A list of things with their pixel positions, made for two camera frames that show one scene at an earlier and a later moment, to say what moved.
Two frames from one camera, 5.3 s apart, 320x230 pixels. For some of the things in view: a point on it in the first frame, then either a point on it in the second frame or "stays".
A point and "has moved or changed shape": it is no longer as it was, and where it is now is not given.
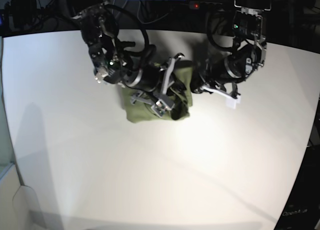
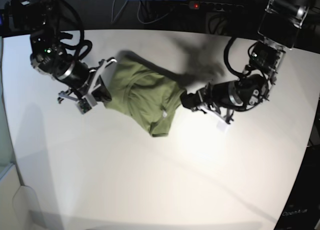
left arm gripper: [221, 75] → [216, 101]
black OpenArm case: [302, 210] stays
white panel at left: [19, 208] stays
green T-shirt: [181, 81] has moved or changed shape
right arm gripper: [153, 77] → [83, 80]
